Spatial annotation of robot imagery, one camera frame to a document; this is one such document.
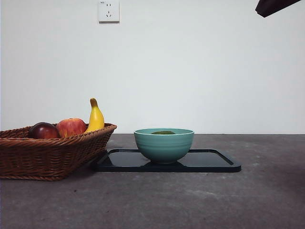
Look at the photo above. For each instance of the brown wicker basket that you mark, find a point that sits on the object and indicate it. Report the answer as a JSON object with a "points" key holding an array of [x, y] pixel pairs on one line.
{"points": [[47, 157]]}

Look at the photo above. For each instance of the dark red plum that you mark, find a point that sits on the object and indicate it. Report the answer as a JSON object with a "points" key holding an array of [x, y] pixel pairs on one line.
{"points": [[44, 131]]}

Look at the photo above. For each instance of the teal ribbed bowl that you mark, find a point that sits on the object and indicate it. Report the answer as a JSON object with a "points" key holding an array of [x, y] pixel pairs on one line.
{"points": [[164, 148]]}

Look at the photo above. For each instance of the green avocado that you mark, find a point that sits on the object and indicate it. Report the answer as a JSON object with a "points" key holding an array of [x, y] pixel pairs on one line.
{"points": [[163, 132]]}

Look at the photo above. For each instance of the black rectangular tray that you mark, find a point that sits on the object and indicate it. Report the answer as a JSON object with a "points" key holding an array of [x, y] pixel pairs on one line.
{"points": [[209, 164]]}

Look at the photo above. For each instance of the red apple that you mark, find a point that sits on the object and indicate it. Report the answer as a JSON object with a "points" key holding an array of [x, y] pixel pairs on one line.
{"points": [[71, 127]]}

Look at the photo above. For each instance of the yellow banana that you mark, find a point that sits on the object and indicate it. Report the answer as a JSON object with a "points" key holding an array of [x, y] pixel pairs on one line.
{"points": [[96, 119]]}

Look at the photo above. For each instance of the white wall socket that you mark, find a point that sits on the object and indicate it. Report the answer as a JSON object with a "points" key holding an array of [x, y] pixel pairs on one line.
{"points": [[109, 12]]}

